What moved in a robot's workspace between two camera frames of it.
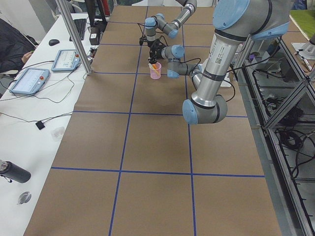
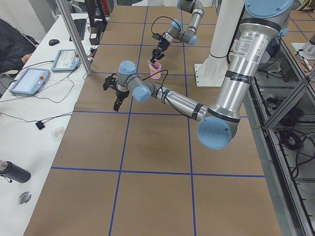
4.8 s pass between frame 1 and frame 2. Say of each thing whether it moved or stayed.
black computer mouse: stayed
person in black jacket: stayed
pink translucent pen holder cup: stayed
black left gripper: moved
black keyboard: stayed
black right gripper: moved
